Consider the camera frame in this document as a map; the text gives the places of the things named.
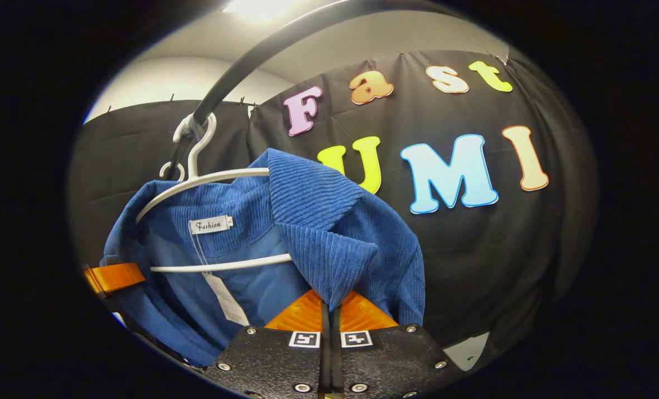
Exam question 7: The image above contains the black clothes rack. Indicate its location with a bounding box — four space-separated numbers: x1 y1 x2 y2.
168 0 457 178

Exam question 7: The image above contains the white clothes hanger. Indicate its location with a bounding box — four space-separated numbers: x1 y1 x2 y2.
135 114 294 273
159 161 187 182

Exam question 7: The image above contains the ceiling light panel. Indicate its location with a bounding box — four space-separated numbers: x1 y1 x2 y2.
221 0 308 23

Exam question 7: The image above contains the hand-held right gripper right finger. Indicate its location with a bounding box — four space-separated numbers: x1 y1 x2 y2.
332 289 466 399

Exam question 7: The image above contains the blue corduroy jacket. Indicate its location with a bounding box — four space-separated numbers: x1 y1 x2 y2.
99 148 427 369

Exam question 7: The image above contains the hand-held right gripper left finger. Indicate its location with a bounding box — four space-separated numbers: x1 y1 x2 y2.
202 288 330 399

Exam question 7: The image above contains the black backdrop cloth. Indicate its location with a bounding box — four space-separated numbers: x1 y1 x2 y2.
69 50 599 366

